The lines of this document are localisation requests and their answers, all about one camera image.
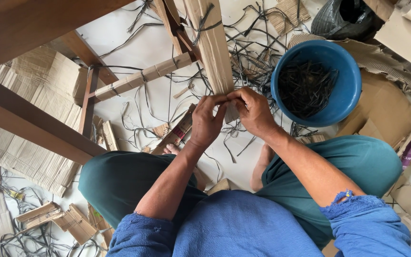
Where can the person's right hand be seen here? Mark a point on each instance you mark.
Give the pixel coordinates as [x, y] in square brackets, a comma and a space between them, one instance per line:
[257, 114]

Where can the person's left hand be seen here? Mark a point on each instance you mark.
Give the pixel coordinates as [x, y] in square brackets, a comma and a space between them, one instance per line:
[202, 123]

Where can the cardboard-wrapped wooden table leg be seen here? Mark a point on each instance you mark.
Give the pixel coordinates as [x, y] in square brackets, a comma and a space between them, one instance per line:
[212, 50]

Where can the cardboard strip with red print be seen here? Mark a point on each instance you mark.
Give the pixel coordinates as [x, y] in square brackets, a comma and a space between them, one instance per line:
[177, 134]

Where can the person's left foot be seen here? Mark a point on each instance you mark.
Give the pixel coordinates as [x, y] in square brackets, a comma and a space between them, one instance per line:
[171, 149]

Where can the person's foot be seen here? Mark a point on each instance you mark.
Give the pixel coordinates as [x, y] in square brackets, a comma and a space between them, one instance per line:
[171, 149]
[260, 167]

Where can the person's right foot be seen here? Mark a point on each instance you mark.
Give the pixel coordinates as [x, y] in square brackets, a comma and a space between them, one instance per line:
[260, 167]

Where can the small cardboard offcut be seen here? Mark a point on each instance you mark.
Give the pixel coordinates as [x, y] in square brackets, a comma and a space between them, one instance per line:
[219, 186]

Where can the cardboard-wrapped wooden crossbar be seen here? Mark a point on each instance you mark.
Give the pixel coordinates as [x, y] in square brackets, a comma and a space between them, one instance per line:
[145, 75]

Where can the narrow folded cardboard piece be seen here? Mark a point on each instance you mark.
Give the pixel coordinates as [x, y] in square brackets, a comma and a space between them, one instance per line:
[109, 135]

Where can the blue plastic bucket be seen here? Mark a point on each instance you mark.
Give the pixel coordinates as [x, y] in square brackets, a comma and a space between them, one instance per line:
[348, 89]

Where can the cardboard-wrapped wooden brace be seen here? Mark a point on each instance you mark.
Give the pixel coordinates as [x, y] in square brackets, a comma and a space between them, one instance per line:
[173, 25]

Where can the person's teal trousers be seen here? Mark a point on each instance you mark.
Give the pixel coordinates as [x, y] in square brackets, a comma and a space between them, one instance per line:
[120, 185]

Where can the corrugated cardboard piece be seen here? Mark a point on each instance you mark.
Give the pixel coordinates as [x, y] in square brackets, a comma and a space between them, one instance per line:
[287, 14]

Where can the person's blue shirt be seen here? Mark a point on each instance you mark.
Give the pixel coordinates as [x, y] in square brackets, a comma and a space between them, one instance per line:
[241, 228]

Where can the black plastic bag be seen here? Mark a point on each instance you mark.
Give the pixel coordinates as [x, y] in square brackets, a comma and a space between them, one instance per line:
[337, 21]

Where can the heap of torn cardboard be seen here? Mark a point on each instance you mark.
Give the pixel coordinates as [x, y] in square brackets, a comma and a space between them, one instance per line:
[387, 103]

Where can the folded cardboard scrap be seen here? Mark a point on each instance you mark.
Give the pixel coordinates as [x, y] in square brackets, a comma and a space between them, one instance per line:
[75, 223]
[37, 216]

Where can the pile of flattened cardboard sheets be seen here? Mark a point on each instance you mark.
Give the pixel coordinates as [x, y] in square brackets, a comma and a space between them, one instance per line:
[30, 107]

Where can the brown wooden table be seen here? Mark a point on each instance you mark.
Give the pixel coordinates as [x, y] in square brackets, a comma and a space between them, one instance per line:
[20, 32]

